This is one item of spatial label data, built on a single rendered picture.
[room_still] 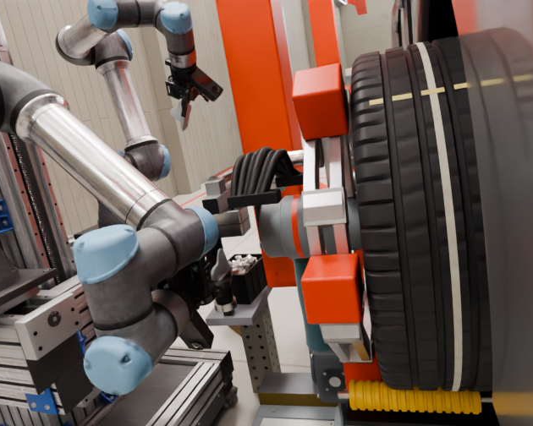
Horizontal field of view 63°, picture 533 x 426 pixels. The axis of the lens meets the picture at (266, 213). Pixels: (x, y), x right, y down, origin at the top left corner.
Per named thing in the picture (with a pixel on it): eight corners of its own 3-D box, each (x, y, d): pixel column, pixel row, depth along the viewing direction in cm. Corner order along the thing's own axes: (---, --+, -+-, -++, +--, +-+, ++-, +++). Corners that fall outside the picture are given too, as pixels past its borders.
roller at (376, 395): (497, 422, 81) (496, 395, 79) (338, 416, 89) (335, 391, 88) (490, 401, 86) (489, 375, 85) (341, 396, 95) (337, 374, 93)
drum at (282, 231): (365, 264, 87) (356, 197, 83) (263, 270, 93) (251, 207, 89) (367, 240, 100) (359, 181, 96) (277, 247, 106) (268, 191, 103)
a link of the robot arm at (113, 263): (125, 215, 60) (144, 286, 63) (52, 243, 51) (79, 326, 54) (167, 214, 56) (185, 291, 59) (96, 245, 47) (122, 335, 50)
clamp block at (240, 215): (244, 237, 78) (239, 208, 77) (198, 240, 80) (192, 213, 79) (252, 227, 83) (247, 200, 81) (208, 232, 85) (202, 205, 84)
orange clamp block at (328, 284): (364, 293, 67) (361, 324, 59) (314, 296, 69) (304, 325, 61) (359, 252, 66) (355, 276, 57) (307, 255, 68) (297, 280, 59)
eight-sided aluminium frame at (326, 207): (372, 422, 73) (330, 92, 60) (333, 420, 75) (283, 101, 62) (376, 282, 124) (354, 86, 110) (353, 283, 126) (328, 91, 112)
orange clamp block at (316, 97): (349, 135, 69) (341, 88, 63) (301, 142, 72) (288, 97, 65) (348, 107, 74) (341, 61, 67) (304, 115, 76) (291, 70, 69)
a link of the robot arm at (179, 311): (184, 347, 61) (133, 348, 63) (196, 330, 65) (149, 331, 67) (172, 299, 59) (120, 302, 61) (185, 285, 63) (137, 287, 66)
